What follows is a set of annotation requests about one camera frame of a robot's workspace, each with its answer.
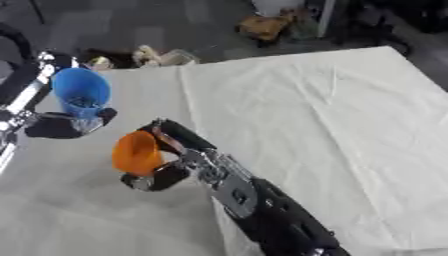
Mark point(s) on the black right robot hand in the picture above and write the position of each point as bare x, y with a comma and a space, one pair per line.
175, 140

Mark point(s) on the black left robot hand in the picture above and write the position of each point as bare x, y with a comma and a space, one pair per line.
55, 125

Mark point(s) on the orange plastic cup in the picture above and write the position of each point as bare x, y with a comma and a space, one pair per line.
137, 153

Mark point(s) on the blue plastic cup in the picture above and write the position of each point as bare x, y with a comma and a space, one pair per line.
83, 91

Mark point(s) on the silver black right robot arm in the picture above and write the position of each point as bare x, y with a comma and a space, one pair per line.
262, 203

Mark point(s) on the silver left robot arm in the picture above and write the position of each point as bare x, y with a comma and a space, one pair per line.
17, 100

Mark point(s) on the pile of small objects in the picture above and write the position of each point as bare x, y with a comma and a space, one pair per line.
140, 57

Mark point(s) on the brown bag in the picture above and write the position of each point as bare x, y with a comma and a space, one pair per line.
263, 26

